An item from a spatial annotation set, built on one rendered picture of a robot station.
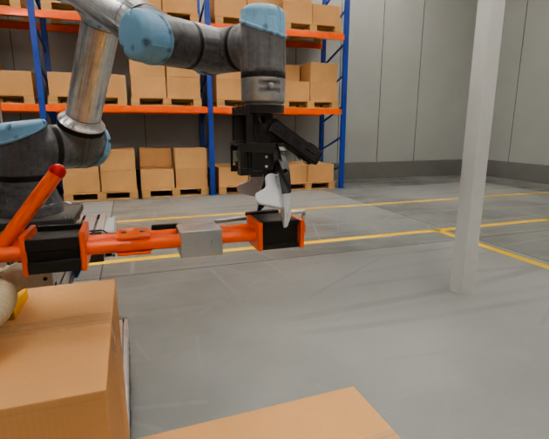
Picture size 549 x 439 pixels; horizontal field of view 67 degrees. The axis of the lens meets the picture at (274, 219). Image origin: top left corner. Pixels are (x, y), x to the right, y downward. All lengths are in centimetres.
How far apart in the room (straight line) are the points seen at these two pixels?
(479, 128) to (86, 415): 303
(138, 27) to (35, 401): 50
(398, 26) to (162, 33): 1067
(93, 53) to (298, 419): 101
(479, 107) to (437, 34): 869
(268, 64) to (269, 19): 7
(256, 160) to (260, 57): 16
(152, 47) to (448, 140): 1159
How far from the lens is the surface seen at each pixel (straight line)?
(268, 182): 69
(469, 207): 333
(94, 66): 113
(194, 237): 69
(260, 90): 70
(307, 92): 852
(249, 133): 71
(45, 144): 117
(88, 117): 118
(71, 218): 111
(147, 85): 783
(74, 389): 59
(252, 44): 71
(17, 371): 66
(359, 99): 1052
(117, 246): 68
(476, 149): 328
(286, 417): 115
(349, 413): 118
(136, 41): 69
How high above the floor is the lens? 125
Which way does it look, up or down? 13 degrees down
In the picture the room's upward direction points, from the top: straight up
